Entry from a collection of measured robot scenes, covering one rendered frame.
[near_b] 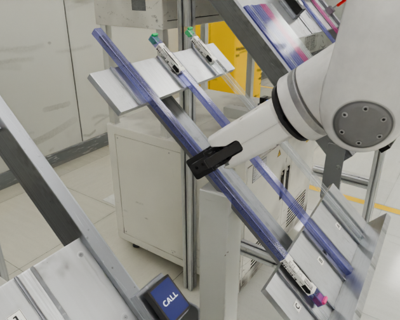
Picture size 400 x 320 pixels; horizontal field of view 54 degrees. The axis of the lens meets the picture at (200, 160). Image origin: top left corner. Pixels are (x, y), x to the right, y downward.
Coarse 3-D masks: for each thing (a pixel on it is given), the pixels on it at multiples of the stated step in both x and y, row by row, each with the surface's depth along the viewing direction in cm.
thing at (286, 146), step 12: (192, 36) 74; (216, 60) 74; (228, 72) 74; (228, 84) 74; (240, 96) 73; (252, 108) 73; (288, 144) 72; (300, 168) 72; (312, 180) 72; (324, 192) 71; (336, 204) 71; (348, 216) 71; (360, 228) 71
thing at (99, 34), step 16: (96, 32) 57; (112, 48) 57; (128, 64) 57; (144, 80) 57; (144, 96) 56; (160, 112) 56; (176, 128) 55; (192, 144) 55; (224, 192) 55; (240, 208) 55; (256, 224) 54; (272, 240) 54; (320, 304) 53
